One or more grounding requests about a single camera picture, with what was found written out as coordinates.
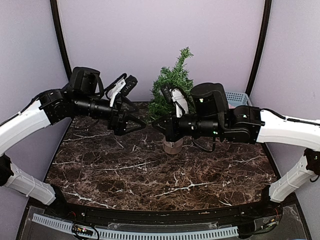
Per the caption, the black front rail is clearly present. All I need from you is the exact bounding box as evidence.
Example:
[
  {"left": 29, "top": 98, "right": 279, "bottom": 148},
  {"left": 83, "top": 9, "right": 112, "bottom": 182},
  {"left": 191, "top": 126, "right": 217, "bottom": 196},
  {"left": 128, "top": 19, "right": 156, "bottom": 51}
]
[{"left": 64, "top": 201, "right": 283, "bottom": 226}]

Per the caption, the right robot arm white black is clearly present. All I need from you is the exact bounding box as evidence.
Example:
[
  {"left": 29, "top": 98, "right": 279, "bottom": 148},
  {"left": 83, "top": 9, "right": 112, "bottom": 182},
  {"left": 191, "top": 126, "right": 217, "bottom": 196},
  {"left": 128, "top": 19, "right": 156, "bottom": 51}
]
[{"left": 152, "top": 82, "right": 320, "bottom": 217}]

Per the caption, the grey slotted cable duct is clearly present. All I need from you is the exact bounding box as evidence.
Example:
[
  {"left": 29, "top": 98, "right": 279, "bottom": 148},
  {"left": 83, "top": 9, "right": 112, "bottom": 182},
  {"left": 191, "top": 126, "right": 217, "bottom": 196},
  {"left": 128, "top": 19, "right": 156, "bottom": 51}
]
[{"left": 31, "top": 213, "right": 239, "bottom": 240}]

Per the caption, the black frame post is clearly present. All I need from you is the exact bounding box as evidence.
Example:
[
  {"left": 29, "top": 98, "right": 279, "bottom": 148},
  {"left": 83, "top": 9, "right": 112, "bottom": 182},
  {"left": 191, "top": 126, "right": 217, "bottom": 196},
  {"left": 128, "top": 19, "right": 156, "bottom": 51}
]
[
  {"left": 245, "top": 0, "right": 272, "bottom": 97},
  {"left": 49, "top": 0, "right": 72, "bottom": 80}
]

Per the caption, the small green christmas tree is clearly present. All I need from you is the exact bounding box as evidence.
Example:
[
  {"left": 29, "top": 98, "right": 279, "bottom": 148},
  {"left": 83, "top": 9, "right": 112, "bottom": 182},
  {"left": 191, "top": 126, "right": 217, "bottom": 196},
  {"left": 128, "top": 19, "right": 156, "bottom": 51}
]
[{"left": 146, "top": 46, "right": 198, "bottom": 155}]

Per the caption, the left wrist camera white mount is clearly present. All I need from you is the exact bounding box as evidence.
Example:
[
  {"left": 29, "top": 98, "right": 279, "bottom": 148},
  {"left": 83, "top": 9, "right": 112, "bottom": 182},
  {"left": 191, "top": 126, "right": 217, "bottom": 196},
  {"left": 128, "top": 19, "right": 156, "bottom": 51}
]
[{"left": 104, "top": 73, "right": 138, "bottom": 108}]

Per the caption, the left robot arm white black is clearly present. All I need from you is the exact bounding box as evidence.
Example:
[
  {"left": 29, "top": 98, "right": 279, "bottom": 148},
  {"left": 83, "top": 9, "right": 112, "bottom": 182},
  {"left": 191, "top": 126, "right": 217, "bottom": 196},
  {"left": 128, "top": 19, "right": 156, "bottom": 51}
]
[{"left": 0, "top": 67, "right": 146, "bottom": 218}]

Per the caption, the left black frame post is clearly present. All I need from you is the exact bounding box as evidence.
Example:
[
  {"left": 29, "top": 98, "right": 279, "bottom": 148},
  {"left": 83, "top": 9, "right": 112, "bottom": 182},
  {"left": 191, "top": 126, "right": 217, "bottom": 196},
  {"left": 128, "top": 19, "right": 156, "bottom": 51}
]
[{"left": 49, "top": 0, "right": 72, "bottom": 80}]

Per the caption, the blue plastic basket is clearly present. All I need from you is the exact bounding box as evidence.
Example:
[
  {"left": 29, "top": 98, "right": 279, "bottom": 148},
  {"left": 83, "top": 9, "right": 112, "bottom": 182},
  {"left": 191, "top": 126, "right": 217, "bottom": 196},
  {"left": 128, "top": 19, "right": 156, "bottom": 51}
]
[{"left": 225, "top": 91, "right": 252, "bottom": 107}]

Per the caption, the right black frame post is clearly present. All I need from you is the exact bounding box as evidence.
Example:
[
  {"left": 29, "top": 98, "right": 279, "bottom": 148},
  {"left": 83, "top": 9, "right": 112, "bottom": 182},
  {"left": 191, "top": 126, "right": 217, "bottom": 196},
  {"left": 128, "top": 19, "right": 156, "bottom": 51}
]
[{"left": 245, "top": 0, "right": 272, "bottom": 97}]

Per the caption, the pink plush ornament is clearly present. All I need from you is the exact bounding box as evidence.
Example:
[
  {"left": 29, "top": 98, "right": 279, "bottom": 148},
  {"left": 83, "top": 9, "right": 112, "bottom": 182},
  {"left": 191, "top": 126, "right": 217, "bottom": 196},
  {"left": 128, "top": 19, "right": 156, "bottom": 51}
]
[{"left": 228, "top": 103, "right": 235, "bottom": 109}]

